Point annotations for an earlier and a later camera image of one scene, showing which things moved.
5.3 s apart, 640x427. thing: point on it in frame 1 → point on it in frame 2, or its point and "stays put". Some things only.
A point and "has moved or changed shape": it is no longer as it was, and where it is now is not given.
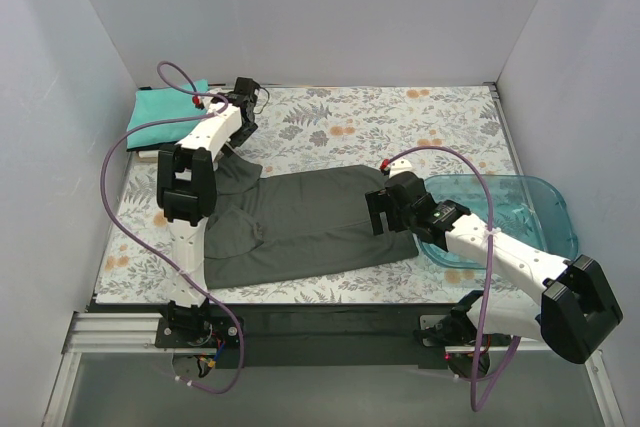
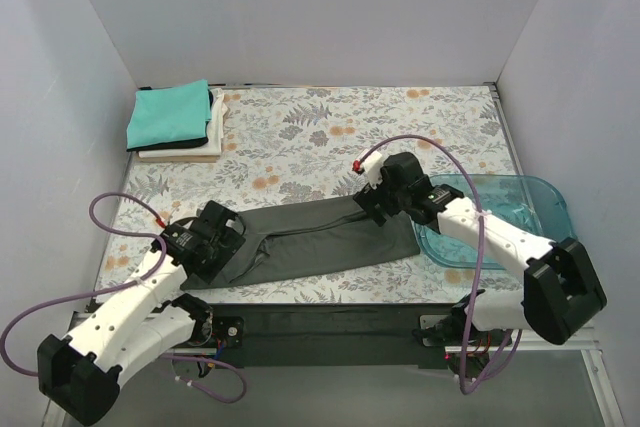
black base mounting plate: (300, 335) stays put
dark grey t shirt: (295, 226) has moved or changed shape
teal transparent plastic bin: (530, 209) stays put
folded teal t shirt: (159, 103) stays put
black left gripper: (248, 120) → (226, 245)
